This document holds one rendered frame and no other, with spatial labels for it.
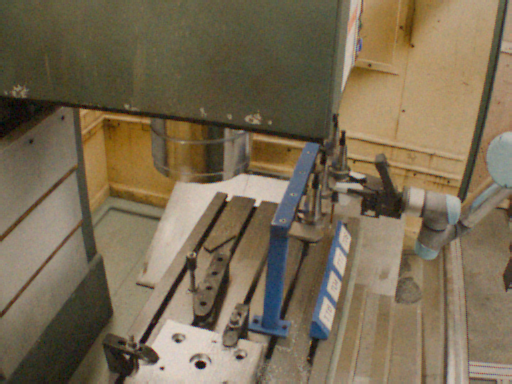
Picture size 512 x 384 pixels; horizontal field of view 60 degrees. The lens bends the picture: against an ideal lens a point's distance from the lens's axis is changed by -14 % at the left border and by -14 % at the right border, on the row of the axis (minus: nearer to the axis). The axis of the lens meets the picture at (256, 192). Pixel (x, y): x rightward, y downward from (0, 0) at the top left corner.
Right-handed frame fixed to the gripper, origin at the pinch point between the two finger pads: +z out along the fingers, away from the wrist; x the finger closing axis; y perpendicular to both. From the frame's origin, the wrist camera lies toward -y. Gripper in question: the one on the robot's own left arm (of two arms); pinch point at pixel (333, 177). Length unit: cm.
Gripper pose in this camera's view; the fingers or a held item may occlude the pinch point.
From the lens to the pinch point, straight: 131.6
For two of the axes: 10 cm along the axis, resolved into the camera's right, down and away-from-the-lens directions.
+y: -0.8, 8.5, 5.1
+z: -9.6, -2.0, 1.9
